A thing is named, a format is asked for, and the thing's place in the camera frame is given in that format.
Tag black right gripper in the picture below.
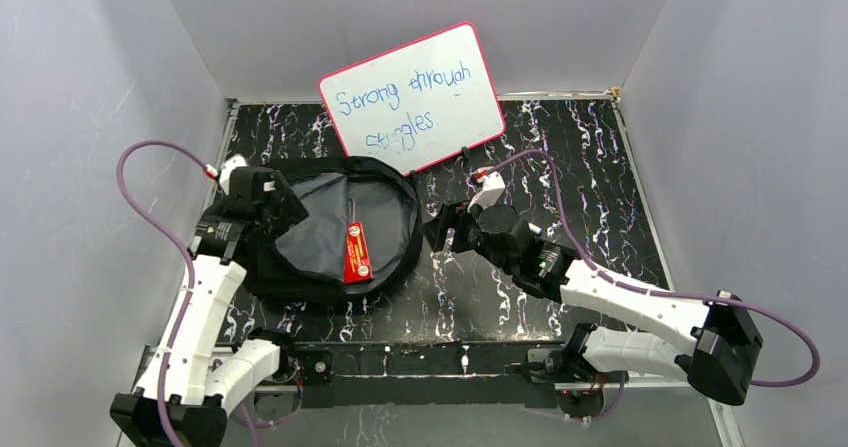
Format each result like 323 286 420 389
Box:
418 194 516 276

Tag black student backpack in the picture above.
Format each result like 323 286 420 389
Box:
242 156 423 305

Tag red Treehouse book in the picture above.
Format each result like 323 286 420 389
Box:
343 222 373 285

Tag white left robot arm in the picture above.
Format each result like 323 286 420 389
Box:
109 155 306 446

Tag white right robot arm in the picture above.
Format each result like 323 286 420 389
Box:
421 169 763 406

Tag pink framed whiteboard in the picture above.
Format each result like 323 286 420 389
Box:
318 22 506 174

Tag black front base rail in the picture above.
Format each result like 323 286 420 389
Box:
291 341 631 411

